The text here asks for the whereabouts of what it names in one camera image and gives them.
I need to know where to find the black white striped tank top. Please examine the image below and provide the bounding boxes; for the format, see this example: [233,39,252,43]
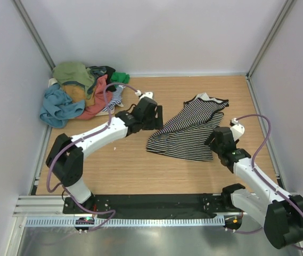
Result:
[146,93,229,162]

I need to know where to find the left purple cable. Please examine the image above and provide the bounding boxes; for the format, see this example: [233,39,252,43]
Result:
[46,83,141,231]

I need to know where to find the light blue tank top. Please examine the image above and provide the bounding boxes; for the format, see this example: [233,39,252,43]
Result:
[39,83,85,129]

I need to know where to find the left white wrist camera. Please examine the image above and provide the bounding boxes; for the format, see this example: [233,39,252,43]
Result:
[135,90,154,100]

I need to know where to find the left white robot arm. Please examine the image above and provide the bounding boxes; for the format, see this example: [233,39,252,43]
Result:
[46,96,163,213]

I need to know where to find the slotted cable duct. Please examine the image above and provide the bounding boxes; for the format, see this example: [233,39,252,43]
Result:
[25,215,225,228]

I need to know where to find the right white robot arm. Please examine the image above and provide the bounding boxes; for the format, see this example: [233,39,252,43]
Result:
[205,124,303,249]

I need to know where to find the bright green tank top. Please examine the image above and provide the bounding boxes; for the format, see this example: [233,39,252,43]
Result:
[110,72,130,84]

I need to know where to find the mustard yellow tank top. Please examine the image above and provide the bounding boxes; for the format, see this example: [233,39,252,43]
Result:
[62,85,95,107]

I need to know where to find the aluminium frame rail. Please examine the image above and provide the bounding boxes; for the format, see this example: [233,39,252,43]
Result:
[12,192,303,217]

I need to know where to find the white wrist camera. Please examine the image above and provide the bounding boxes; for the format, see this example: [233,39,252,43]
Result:
[135,90,154,100]
[230,118,245,141]

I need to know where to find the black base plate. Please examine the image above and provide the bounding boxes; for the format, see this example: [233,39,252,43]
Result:
[62,192,245,217]

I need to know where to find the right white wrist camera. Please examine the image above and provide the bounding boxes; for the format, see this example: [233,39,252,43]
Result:
[230,118,245,141]

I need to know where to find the white tray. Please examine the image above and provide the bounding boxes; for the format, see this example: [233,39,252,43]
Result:
[48,78,115,116]

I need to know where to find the blue white striped tank top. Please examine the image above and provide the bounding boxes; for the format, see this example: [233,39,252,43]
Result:
[101,85,125,111]

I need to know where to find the salmon pink tank top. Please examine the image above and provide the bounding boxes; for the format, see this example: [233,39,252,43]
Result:
[76,75,113,120]

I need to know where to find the olive green tank top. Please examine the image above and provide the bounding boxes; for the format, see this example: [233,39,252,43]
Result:
[52,62,96,94]

